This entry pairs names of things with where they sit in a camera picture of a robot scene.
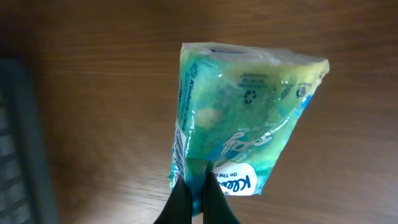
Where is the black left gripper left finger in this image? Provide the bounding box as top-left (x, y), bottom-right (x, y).
top-left (154, 176), bottom-right (192, 224)

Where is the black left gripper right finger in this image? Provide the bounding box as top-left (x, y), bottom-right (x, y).
top-left (202, 172), bottom-right (240, 224)

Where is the teal tissue pack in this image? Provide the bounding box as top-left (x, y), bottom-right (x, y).
top-left (169, 42), bottom-right (330, 215)

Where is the grey plastic mesh basket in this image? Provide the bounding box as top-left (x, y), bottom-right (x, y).
top-left (1, 57), bottom-right (60, 224)

